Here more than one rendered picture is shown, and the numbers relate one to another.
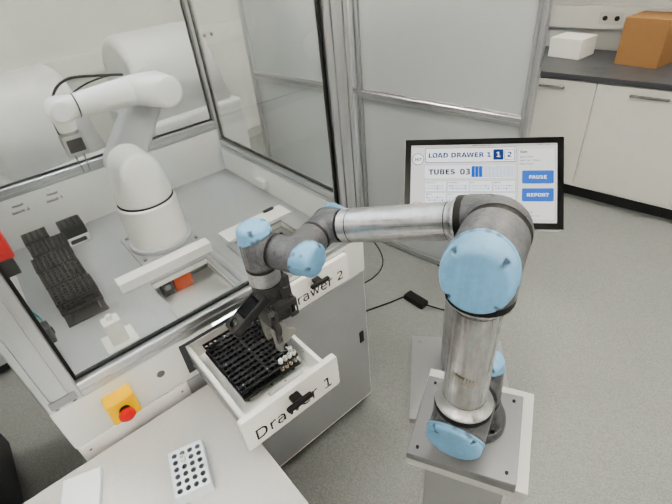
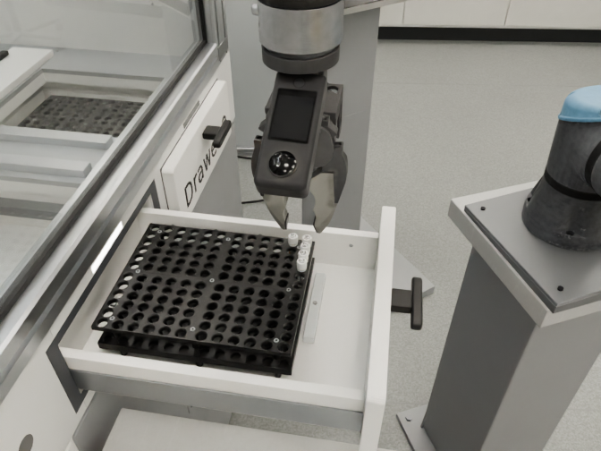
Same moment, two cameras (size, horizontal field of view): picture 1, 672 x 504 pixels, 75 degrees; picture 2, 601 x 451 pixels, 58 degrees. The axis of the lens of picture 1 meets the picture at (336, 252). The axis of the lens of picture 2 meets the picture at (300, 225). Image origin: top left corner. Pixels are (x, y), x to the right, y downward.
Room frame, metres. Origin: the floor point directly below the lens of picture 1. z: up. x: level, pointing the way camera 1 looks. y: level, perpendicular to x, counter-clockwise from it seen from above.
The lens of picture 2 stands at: (0.45, 0.50, 1.37)
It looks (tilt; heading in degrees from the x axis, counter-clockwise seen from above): 41 degrees down; 316
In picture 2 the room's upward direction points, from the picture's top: straight up
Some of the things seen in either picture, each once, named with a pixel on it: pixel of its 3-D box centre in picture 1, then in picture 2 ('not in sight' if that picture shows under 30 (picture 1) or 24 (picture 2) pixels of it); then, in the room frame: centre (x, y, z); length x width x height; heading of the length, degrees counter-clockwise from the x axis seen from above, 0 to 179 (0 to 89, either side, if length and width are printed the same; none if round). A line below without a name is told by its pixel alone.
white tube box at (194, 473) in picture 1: (190, 471); not in sight; (0.58, 0.41, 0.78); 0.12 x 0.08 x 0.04; 21
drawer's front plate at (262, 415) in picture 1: (292, 400); (379, 316); (0.69, 0.15, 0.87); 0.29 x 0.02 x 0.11; 127
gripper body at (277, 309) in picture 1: (273, 298); (302, 100); (0.80, 0.16, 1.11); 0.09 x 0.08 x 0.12; 126
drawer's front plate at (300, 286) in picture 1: (314, 284); (201, 148); (1.13, 0.08, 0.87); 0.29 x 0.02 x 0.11; 127
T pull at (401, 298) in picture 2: (297, 399); (405, 301); (0.67, 0.13, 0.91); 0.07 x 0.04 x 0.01; 127
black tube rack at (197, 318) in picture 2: (251, 357); (215, 298); (0.85, 0.27, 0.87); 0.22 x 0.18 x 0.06; 37
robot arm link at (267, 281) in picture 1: (263, 273); (297, 21); (0.80, 0.17, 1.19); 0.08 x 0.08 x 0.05
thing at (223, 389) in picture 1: (250, 356); (207, 300); (0.86, 0.27, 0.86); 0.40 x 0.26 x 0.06; 37
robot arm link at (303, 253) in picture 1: (299, 251); not in sight; (0.76, 0.08, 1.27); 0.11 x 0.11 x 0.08; 58
